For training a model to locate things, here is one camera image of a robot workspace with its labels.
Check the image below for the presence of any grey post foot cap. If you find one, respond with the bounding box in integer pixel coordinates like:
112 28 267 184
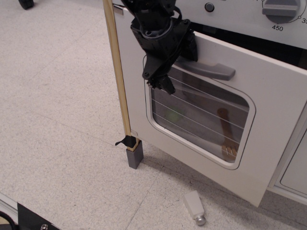
126 141 144 169

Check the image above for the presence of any black tape piece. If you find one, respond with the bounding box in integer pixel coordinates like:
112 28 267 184
115 135 136 148

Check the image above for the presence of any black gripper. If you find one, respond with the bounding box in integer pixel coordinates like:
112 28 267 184
130 19 198 94

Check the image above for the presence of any white salt shaker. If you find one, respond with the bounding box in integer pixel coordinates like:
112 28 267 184
183 190 206 226

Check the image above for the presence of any grey temperature knob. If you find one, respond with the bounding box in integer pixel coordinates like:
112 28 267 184
262 0 301 24

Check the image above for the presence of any white oven door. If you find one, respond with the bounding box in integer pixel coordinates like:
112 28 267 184
113 7 307 207

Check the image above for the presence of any wooden corner post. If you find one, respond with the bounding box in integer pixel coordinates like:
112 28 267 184
103 0 131 136

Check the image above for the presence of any wooden slotted spatula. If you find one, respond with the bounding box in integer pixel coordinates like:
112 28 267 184
217 108 239 162

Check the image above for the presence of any aluminium frame rail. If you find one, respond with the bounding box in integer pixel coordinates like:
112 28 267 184
0 193 18 224

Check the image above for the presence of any dark round push button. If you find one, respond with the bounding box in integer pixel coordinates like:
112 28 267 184
204 2 215 12

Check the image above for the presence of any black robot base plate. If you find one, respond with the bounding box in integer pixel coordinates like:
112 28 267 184
17 203 59 230

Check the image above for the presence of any grey oven door handle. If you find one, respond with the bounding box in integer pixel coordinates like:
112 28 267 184
175 57 236 81

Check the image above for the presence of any white toy oven cabinet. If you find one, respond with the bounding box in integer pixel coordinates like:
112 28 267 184
112 0 307 207

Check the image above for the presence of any black caster wheel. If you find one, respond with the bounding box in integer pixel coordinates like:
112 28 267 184
18 0 34 10

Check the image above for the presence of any white cabinet door right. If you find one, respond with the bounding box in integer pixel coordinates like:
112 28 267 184
279 129 307 195

